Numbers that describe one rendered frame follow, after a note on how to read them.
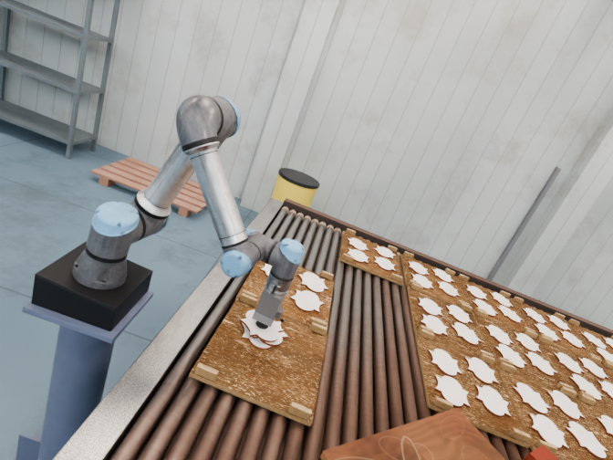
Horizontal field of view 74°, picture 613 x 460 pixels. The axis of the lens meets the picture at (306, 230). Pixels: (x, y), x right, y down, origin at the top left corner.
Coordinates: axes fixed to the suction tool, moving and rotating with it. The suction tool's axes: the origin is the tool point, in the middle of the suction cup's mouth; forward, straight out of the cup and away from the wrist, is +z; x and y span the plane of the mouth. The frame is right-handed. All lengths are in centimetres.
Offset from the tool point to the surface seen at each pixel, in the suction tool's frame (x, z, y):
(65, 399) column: 49, 44, -20
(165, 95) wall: 238, 11, 325
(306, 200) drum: 39, 42, 275
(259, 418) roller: -11.9, 3.9, -29.2
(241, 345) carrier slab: 2.5, 2.3, -9.1
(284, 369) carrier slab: -12.3, 2.3, -10.2
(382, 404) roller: -44.4, 3.9, -3.2
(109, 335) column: 37.6, 8.9, -22.2
